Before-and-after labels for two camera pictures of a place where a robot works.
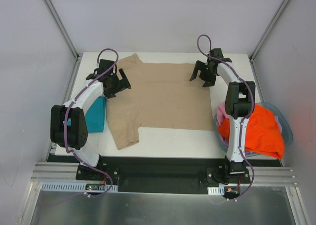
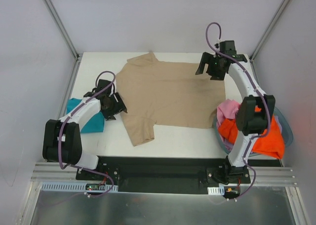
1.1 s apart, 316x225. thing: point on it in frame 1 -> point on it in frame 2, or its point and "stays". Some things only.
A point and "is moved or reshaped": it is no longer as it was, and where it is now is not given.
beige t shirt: [161, 95] is moved or reshaped
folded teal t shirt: [95, 116] stays
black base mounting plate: [166, 174] stays
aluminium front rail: [46, 172] stays
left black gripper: [118, 84] -> [115, 106]
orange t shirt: [264, 134] stays
